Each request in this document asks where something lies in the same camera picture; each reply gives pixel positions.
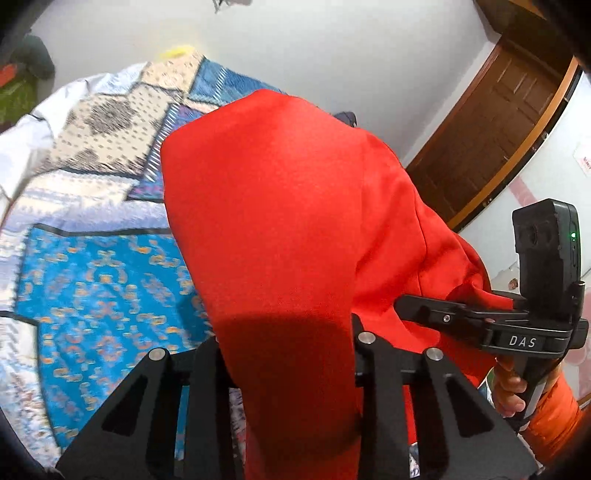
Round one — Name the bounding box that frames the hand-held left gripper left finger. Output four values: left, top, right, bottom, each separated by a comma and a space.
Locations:
55, 339, 246, 480

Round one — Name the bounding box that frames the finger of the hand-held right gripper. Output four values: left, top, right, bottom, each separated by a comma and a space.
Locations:
394, 294, 533, 345

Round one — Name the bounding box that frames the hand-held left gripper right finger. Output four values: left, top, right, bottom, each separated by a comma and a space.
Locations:
353, 314, 539, 480

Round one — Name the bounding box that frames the red zip jacket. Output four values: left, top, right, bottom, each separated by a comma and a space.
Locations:
159, 89, 515, 480

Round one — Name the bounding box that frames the person's right hand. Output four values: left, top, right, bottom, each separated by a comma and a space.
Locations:
491, 358, 528, 417

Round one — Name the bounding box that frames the white sliding wardrobe door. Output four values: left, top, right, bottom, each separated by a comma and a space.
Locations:
457, 69, 591, 408

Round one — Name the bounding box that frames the brown wooden door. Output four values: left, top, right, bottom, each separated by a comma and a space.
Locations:
406, 39, 571, 227

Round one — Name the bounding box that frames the blue patchwork quilt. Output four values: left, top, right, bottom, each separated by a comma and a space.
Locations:
0, 48, 287, 467

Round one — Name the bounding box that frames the wooden overhead cabinet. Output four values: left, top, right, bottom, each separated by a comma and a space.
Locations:
475, 0, 578, 79

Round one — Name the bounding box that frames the white bed sheet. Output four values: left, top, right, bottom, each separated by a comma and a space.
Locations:
0, 62, 147, 219

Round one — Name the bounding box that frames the grey neck pillow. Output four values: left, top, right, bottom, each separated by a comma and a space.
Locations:
11, 34, 57, 79

